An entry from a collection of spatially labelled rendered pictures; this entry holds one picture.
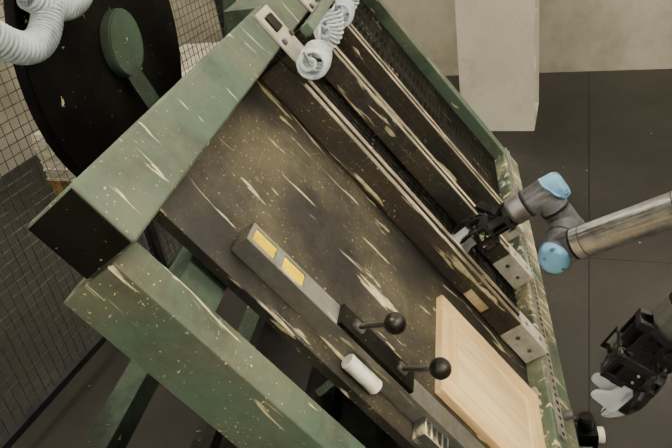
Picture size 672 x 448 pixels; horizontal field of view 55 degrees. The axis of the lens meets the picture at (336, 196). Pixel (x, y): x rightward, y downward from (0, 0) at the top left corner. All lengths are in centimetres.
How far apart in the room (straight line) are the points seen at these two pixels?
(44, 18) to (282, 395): 93
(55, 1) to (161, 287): 82
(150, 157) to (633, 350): 76
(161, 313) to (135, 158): 20
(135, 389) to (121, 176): 148
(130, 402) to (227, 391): 133
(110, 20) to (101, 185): 102
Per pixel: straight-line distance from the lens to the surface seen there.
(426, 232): 167
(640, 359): 109
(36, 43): 142
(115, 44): 179
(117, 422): 219
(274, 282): 110
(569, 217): 173
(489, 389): 160
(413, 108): 218
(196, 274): 105
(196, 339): 87
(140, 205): 84
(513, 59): 526
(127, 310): 87
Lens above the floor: 223
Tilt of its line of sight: 28 degrees down
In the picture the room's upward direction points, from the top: 9 degrees counter-clockwise
